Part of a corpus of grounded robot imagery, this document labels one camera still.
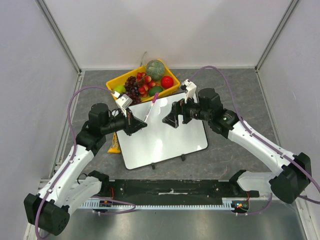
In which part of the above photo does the red peach slices cluster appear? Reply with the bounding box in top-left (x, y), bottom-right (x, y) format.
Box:
top-left (136, 72), bottom-right (160, 98)

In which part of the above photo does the left aluminium frame post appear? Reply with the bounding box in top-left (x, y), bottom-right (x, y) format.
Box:
top-left (35, 0), bottom-right (82, 75)

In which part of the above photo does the red apple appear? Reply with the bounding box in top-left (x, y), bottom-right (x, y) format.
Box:
top-left (160, 75), bottom-right (174, 89)

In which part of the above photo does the aluminium frame post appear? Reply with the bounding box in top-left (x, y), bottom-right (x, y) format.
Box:
top-left (254, 0), bottom-right (301, 72)
top-left (35, 0), bottom-right (82, 75)

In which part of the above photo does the white marker with pink cap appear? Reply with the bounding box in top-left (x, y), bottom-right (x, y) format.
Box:
top-left (143, 92), bottom-right (159, 123)

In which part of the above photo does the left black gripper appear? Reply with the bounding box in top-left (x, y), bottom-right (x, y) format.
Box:
top-left (101, 107), bottom-right (147, 136)

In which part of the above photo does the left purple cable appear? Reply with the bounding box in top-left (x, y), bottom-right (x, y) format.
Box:
top-left (34, 86), bottom-right (137, 240)

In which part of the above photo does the white slotted cable duct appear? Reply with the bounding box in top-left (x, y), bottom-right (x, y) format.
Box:
top-left (79, 197), bottom-right (237, 210)

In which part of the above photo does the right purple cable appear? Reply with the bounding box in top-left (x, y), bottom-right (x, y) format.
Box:
top-left (189, 65), bottom-right (320, 216)

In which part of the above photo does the yellow plastic tray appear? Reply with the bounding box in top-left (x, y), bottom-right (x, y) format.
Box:
top-left (106, 59), bottom-right (180, 105)

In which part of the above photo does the green avocado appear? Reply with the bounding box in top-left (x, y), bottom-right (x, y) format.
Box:
top-left (148, 86), bottom-right (163, 97)

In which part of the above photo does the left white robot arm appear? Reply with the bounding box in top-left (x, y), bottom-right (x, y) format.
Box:
top-left (23, 103), bottom-right (147, 239)

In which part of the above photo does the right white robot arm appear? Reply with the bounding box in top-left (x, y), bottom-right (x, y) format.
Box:
top-left (162, 88), bottom-right (312, 204)

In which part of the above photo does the right aluminium frame post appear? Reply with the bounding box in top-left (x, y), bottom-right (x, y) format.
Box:
top-left (254, 0), bottom-right (301, 72)

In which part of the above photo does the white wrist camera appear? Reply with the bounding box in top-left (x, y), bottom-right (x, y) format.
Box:
top-left (180, 79), bottom-right (197, 103)
top-left (113, 91), bottom-right (133, 116)

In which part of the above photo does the purple cable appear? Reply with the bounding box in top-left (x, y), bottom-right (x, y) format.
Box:
top-left (34, 86), bottom-right (137, 240)
top-left (189, 65), bottom-right (320, 216)

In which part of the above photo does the white whiteboard black frame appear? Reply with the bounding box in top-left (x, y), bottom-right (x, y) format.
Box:
top-left (116, 92), bottom-right (209, 170)

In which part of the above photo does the dark purple grape bunch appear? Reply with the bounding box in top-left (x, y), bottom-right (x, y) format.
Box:
top-left (124, 76), bottom-right (141, 105)

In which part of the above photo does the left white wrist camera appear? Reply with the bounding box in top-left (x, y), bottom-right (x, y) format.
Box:
top-left (113, 91), bottom-right (133, 116)

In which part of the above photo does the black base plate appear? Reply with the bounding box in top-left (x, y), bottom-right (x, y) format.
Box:
top-left (96, 179), bottom-right (260, 206)

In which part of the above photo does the green netted melon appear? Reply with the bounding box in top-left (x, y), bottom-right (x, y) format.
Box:
top-left (146, 59), bottom-right (166, 81)

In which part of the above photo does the yellow candy packet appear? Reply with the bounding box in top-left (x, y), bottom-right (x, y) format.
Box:
top-left (107, 132), bottom-right (121, 154)

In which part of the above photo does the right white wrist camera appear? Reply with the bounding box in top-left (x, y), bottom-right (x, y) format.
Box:
top-left (180, 79), bottom-right (197, 103)

